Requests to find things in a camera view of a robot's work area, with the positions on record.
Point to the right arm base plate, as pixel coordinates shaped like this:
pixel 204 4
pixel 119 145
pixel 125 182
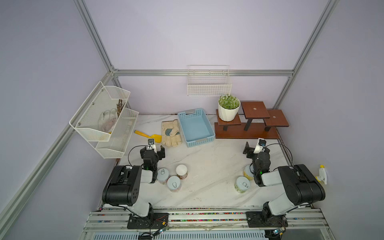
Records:
pixel 260 220

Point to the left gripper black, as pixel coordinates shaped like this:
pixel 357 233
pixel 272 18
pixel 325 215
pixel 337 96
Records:
pixel 152 153

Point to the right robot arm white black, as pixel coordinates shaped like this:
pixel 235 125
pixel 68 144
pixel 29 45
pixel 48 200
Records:
pixel 300 185

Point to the white mesh two-tier rack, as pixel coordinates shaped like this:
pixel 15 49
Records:
pixel 85 121

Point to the pull-tab can middle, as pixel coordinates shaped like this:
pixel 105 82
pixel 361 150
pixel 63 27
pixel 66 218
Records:
pixel 163 175

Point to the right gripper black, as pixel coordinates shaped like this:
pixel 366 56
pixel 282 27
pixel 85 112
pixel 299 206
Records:
pixel 252 151

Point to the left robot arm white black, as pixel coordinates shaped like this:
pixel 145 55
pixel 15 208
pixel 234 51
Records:
pixel 123 186

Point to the can with yellow label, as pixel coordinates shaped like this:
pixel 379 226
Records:
pixel 249 172

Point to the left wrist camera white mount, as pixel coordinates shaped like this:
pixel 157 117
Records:
pixel 151 144

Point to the beige work gloves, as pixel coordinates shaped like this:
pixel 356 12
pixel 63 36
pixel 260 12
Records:
pixel 171 135

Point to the green label can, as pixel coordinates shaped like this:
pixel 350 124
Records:
pixel 242 184

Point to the white pot green succulent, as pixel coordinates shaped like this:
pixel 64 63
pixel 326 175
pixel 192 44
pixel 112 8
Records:
pixel 228 107

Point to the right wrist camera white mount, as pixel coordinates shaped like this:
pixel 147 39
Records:
pixel 260 146

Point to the yellow plastic scoop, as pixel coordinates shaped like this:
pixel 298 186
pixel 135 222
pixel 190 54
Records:
pixel 157 138

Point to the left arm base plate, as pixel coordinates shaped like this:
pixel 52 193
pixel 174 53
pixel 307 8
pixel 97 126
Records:
pixel 153 221

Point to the aluminium front rail frame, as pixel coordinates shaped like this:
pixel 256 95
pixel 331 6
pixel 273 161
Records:
pixel 110 223

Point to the yellow spray bottle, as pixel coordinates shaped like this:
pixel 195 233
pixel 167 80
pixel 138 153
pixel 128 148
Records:
pixel 322 177

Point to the white wire wall basket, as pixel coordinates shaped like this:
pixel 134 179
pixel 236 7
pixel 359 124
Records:
pixel 209 80

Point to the light blue plastic basket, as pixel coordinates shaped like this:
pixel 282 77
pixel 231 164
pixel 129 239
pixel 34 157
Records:
pixel 196 127

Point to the brown wooden tiered stand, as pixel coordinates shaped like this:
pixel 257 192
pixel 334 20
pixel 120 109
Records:
pixel 261 122

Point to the white lid can orange label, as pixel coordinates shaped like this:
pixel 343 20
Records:
pixel 182 171

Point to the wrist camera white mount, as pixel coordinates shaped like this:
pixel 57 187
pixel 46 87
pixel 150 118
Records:
pixel 260 146
pixel 151 144

